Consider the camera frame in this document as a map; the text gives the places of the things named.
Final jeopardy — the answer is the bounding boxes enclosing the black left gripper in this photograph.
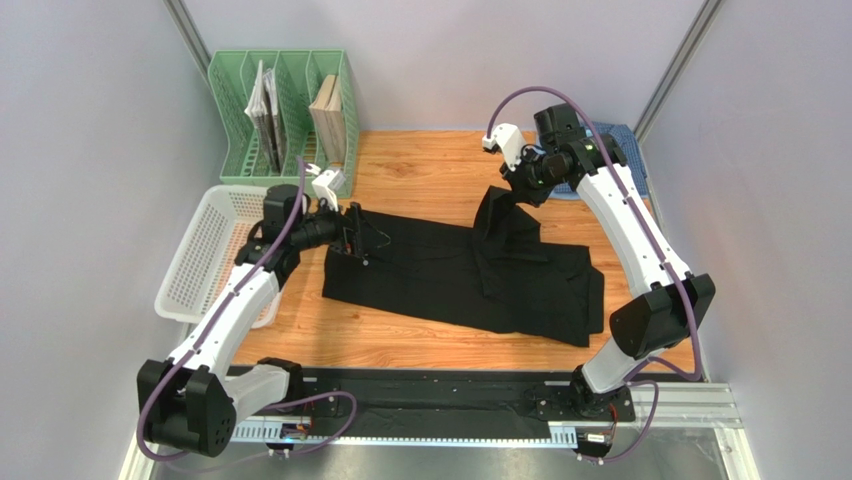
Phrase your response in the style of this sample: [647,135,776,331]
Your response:
[292,195,390,259]

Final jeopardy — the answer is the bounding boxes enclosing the black long sleeve shirt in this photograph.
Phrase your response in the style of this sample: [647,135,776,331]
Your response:
[322,186,605,347]

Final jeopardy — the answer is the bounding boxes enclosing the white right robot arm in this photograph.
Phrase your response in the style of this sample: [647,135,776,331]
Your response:
[482,103,715,417]

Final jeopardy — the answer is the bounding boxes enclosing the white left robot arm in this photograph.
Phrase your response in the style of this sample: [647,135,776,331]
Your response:
[135,185,367,462]

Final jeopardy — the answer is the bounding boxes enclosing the folded light blue shirt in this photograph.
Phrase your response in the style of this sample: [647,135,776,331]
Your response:
[550,183,579,200]

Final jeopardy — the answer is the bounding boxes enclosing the tan books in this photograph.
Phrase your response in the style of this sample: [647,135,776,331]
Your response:
[309,75,347,166]

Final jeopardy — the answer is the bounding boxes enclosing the folded blue checkered shirt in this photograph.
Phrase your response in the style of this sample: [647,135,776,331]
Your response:
[593,121,649,198]

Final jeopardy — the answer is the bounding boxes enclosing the green file organizer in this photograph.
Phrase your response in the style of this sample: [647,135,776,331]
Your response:
[207,49,361,199]

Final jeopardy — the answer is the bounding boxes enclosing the white plastic basket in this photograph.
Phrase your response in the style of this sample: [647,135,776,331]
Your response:
[154,185,266,324]

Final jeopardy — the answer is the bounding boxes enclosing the grey magazines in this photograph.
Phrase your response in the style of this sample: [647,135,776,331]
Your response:
[244,60,286,175]

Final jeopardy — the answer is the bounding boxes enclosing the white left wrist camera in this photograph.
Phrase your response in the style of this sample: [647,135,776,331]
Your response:
[306,163,346,212]

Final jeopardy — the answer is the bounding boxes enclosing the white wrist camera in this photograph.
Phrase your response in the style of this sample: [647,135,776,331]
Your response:
[481,123,526,171]
[306,163,346,212]

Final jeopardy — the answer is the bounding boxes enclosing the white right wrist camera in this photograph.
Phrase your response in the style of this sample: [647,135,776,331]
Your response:
[481,123,526,171]

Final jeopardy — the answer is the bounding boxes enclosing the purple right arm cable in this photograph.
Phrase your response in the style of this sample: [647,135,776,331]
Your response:
[486,85,704,465]

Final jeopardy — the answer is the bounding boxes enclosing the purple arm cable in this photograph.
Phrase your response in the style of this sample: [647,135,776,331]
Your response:
[486,85,704,465]
[135,156,359,463]

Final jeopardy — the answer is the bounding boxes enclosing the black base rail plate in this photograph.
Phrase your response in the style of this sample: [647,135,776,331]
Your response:
[276,367,636,440]

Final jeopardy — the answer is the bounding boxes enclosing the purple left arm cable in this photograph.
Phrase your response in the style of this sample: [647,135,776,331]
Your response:
[135,156,359,463]

